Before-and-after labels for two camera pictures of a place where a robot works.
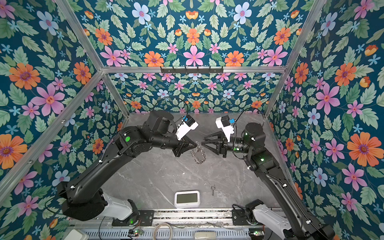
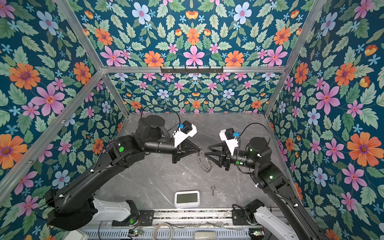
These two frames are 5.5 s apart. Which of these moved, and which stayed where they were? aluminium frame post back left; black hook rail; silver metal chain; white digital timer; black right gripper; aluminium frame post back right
Moved: black right gripper; silver metal chain
Stayed: aluminium frame post back left; aluminium frame post back right; black hook rail; white digital timer
